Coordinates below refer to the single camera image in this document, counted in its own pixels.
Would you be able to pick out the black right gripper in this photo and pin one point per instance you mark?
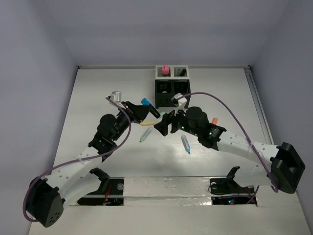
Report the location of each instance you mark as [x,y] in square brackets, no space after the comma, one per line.
[162,127]

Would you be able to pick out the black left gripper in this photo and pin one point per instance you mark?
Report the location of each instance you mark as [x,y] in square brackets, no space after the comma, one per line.
[137,112]

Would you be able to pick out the black marker blue cap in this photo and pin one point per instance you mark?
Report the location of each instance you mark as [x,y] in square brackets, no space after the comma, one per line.
[152,109]

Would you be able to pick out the clear blue-tip marker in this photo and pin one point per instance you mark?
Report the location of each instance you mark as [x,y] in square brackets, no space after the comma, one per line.
[186,144]

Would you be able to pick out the pink bottle of pens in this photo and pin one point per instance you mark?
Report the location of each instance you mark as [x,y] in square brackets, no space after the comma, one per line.
[165,70]

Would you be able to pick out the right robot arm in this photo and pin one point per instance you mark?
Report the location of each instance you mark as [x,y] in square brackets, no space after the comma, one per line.
[283,162]

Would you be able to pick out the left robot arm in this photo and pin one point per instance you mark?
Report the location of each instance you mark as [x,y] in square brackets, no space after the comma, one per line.
[66,183]

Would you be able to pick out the clear yellow highlighter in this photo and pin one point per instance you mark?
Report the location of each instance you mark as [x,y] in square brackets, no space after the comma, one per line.
[148,123]

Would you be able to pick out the clear green highlighter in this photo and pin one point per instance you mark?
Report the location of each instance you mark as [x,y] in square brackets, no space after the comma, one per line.
[145,134]

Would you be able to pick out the black slotted organizer box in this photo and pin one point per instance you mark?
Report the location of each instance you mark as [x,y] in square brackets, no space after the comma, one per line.
[172,87]

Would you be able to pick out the orange marker cap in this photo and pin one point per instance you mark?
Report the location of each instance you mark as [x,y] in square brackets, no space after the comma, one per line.
[214,121]

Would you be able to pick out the white slotted organizer box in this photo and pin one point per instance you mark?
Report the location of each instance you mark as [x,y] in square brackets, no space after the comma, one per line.
[175,71]

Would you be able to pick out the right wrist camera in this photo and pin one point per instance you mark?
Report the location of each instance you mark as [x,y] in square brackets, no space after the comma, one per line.
[179,101]

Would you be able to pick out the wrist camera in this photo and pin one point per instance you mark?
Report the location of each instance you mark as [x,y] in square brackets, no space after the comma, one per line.
[115,98]
[179,101]

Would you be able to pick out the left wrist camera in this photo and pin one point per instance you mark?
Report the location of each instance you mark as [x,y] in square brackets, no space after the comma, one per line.
[115,98]

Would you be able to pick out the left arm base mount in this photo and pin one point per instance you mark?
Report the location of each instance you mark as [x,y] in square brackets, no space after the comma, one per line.
[109,192]

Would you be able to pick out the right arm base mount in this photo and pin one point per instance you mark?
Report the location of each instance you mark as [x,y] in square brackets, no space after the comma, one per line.
[225,191]

